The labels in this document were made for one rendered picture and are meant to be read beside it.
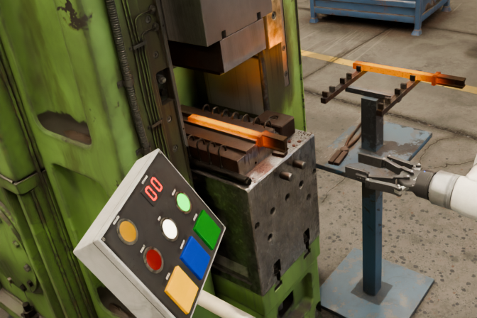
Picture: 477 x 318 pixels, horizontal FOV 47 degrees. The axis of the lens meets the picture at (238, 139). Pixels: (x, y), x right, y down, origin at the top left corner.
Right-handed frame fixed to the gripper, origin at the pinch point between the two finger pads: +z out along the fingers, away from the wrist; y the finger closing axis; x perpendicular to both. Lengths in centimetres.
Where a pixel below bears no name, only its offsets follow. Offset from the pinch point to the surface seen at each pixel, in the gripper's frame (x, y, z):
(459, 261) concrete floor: -100, 83, -6
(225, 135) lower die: -0.7, -3.2, 47.1
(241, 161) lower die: -2.8, -10.4, 35.0
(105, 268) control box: 13, -73, 19
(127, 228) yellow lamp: 17, -66, 19
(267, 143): -0.8, -0.6, 32.1
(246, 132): 1.1, -0.7, 40.0
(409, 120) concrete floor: -99, 199, 68
